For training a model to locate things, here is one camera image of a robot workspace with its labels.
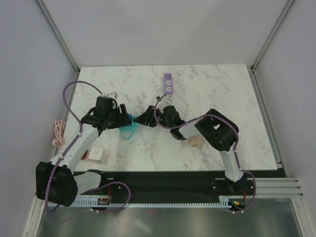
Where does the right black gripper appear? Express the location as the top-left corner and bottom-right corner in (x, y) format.
(133, 106), (172, 129)

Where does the teal triangular power strip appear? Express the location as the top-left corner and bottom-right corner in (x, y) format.
(119, 114), (139, 140)

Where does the purple power strip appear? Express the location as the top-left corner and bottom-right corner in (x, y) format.
(163, 73), (173, 96)

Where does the pink plug adapter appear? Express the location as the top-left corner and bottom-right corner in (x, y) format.
(188, 135), (204, 148)

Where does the blue cube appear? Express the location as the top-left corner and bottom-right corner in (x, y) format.
(127, 114), (133, 126)

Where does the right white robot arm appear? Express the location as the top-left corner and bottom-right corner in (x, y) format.
(133, 106), (244, 195)

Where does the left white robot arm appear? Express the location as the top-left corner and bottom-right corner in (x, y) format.
(36, 92), (131, 207)

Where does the white cube socket adapter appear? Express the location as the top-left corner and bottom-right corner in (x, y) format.
(88, 147), (104, 163)

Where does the white coiled power cord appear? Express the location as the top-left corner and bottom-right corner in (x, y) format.
(159, 95), (175, 109)

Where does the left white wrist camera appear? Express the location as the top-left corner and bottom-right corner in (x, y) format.
(106, 92), (118, 100)

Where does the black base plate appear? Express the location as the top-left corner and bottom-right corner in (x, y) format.
(79, 169), (257, 204)

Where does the pink coiled cable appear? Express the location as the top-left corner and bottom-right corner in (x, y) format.
(51, 118), (66, 150)

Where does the white slotted cable duct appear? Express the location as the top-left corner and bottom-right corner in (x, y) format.
(48, 196), (247, 207)

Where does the right aluminium frame post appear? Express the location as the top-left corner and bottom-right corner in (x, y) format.
(249, 0), (296, 72)

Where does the aluminium frame post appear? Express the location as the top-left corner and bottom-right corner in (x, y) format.
(249, 0), (296, 72)
(34, 0), (81, 74)

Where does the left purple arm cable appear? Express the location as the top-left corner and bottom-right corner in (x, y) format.
(44, 80), (102, 213)

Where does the left aluminium frame post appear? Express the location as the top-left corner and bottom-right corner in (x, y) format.
(34, 0), (81, 74)

